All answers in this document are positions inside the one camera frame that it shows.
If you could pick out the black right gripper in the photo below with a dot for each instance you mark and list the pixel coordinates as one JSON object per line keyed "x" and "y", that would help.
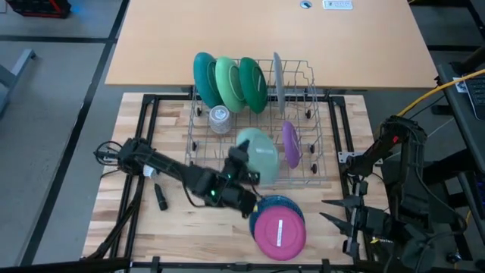
{"x": 375, "y": 225}

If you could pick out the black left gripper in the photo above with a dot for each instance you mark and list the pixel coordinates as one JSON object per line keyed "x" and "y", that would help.
{"x": 235, "y": 176}

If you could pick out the sage green plate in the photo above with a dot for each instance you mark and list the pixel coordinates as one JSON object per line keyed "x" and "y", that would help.
{"x": 263, "y": 155}

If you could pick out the purple plate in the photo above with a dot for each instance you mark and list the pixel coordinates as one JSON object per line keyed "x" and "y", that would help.
{"x": 291, "y": 146}

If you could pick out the pink plate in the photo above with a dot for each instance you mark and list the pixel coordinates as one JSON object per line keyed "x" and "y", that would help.
{"x": 280, "y": 233}

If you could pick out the dark green plate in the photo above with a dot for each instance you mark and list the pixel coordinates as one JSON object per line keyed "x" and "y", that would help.
{"x": 253, "y": 85}

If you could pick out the light green plate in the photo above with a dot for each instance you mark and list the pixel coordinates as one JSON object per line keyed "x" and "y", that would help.
{"x": 229, "y": 85}

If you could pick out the teal plate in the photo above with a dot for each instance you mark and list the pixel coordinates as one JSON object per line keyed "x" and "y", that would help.
{"x": 204, "y": 79}

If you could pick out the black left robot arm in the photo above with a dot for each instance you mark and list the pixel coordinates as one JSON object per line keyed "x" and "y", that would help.
{"x": 163, "y": 167}

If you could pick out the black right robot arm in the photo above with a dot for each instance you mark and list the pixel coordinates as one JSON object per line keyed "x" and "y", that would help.
{"x": 401, "y": 182}

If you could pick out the blue patterned plate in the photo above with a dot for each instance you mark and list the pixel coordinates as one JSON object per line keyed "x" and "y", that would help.
{"x": 273, "y": 201}

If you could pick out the grey floral mug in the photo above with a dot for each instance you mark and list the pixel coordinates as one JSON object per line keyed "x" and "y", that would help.
{"x": 220, "y": 119}

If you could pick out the grey plate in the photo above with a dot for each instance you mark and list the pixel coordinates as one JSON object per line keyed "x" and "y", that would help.
{"x": 279, "y": 83}

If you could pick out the black marker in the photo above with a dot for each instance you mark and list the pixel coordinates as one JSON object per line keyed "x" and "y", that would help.
{"x": 160, "y": 197}

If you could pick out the white plastic fitting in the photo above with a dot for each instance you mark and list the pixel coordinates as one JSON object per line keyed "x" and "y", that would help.
{"x": 148, "y": 171}

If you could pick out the tan wooden table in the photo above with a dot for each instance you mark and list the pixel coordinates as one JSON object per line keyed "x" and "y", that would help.
{"x": 265, "y": 34}

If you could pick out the grey table grommet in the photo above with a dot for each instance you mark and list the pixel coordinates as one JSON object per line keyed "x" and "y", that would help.
{"x": 306, "y": 4}

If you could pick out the black keyboard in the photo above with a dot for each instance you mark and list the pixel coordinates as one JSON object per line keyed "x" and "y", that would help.
{"x": 476, "y": 96}

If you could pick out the white power strip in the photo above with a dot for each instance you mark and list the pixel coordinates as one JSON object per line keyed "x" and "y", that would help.
{"x": 337, "y": 4}

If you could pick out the grey desk leg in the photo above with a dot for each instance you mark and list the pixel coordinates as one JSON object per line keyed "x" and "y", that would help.
{"x": 15, "y": 72}

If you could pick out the red and black box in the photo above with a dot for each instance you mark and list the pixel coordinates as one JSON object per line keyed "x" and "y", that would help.
{"x": 38, "y": 7}

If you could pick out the silver mounting bracket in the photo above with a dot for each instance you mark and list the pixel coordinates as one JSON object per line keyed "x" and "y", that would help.
{"x": 343, "y": 155}

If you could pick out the black metal table frame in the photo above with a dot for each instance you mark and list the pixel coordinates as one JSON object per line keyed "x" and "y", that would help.
{"x": 170, "y": 98}

